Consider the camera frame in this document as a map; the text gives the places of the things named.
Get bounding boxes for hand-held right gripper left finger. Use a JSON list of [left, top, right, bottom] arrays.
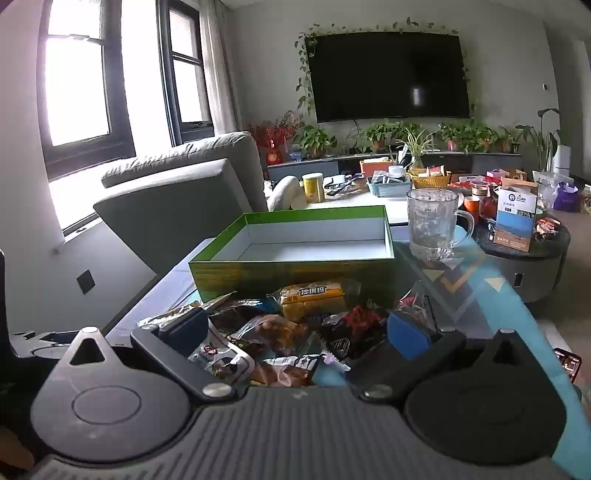
[[58, 305, 238, 403]]

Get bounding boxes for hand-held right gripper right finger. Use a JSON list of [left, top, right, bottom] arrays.
[[346, 310, 532, 402]]

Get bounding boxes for black snack packet red print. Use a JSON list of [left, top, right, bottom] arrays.
[[323, 308, 391, 361]]

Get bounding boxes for pile of snack packets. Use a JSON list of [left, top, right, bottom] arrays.
[[139, 281, 437, 388]]

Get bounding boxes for green cardboard box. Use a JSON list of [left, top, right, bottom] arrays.
[[188, 205, 398, 305]]

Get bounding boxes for teal patterned tablecloth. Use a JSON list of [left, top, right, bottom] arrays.
[[392, 237, 591, 480]]

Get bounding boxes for clear glass mug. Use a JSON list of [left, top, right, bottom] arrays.
[[406, 188, 475, 260]]

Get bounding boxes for grey armchair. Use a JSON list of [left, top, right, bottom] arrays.
[[93, 131, 271, 273]]

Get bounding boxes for dark round side table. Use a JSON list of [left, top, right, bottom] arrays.
[[475, 208, 572, 304]]

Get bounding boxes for white round table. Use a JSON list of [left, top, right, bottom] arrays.
[[277, 174, 485, 232]]

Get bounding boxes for blue-grey storage basket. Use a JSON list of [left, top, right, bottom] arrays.
[[367, 174, 413, 197]]

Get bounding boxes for blue and brown carton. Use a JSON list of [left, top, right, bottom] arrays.
[[494, 187, 539, 253]]

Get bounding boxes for yellow wicker basket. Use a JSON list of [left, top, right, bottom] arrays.
[[406, 167, 451, 189]]

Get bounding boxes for smartphone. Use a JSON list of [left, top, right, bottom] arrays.
[[553, 348, 583, 384]]

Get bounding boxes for cream cushion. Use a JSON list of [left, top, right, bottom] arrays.
[[267, 175, 308, 212]]

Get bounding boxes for orange box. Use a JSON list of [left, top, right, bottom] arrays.
[[360, 158, 393, 178]]

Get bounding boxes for yellow canister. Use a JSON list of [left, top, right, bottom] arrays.
[[302, 173, 325, 204]]

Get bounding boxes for spider plant in glass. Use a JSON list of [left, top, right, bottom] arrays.
[[397, 127, 435, 170]]

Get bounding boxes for purple bag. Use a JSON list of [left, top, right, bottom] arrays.
[[554, 182, 581, 212]]

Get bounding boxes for wide leafy potted plant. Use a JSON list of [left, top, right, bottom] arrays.
[[436, 119, 499, 153]]

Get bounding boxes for red flower decoration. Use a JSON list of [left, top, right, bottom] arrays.
[[249, 114, 301, 165]]

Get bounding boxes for small potted plant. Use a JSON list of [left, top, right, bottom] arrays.
[[496, 126, 522, 153]]

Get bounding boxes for tall broad-leaf plant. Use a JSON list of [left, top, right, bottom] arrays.
[[516, 108, 561, 172]]

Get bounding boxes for narrow black-framed window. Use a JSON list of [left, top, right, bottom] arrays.
[[157, 0, 216, 147]]

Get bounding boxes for sheer white curtain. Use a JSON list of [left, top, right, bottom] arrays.
[[201, 0, 239, 134]]

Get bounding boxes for large black-framed window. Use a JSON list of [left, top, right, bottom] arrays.
[[37, 0, 137, 171]]

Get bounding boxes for green trailing vine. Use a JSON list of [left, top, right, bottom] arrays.
[[295, 17, 472, 116]]

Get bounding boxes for wall-mounted black television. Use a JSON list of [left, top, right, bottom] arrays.
[[305, 31, 471, 123]]

